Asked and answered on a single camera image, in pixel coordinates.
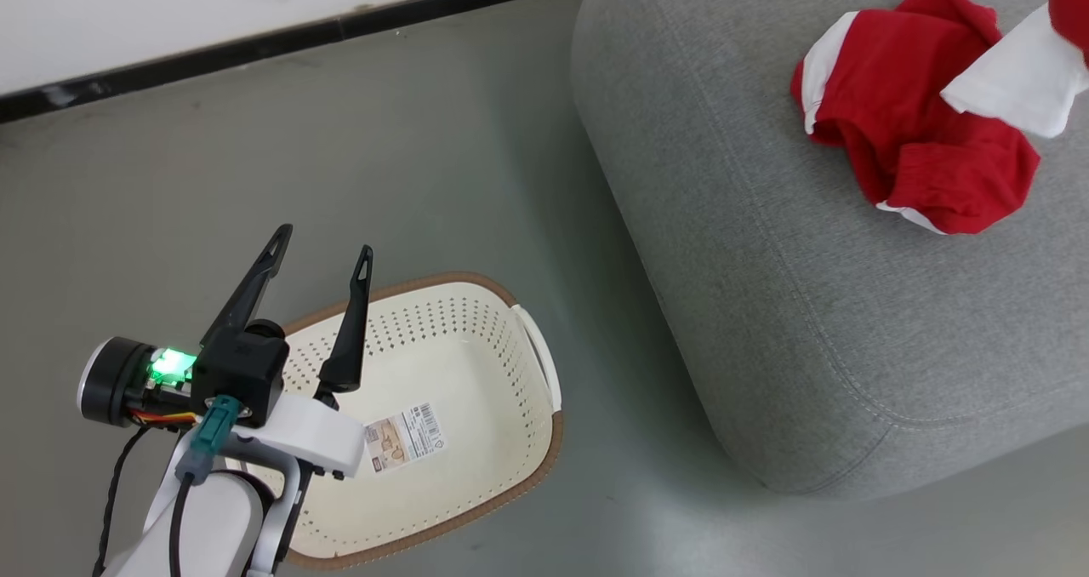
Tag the black baseboard strip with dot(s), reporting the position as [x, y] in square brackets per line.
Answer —
[255, 41]

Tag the cream perforated laundry basket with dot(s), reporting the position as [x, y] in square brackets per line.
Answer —
[459, 407]

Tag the red white shorts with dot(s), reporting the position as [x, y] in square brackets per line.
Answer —
[902, 109]

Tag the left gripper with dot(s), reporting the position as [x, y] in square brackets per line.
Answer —
[315, 432]

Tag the paper label sticker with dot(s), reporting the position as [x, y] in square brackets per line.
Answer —
[404, 438]

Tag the grey fabric sofa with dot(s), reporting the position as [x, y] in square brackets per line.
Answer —
[766, 305]

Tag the red white shirt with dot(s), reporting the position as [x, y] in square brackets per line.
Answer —
[1021, 75]

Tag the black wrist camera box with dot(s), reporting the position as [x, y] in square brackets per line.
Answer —
[242, 373]

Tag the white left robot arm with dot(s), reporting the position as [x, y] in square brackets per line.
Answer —
[213, 526]

